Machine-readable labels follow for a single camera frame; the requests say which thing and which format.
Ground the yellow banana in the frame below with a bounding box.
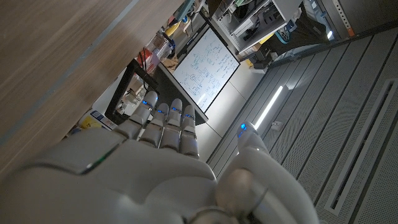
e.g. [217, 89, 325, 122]
[164, 21, 182, 37]

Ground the linear ceiling air vent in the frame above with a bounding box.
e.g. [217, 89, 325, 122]
[324, 79, 398, 216]

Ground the white canister with lid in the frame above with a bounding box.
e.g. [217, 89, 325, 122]
[78, 108, 118, 131]

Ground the slotted metal wall rail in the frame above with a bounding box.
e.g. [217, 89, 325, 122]
[330, 0, 356, 37]

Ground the whiteboard with black frame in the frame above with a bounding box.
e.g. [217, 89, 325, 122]
[172, 27, 241, 113]

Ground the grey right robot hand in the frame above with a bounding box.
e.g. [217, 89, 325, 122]
[0, 90, 321, 224]

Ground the ceiling light strip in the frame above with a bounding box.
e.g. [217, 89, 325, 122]
[253, 85, 285, 131]

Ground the white shelf cabinet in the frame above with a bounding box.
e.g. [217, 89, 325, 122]
[210, 0, 305, 54]

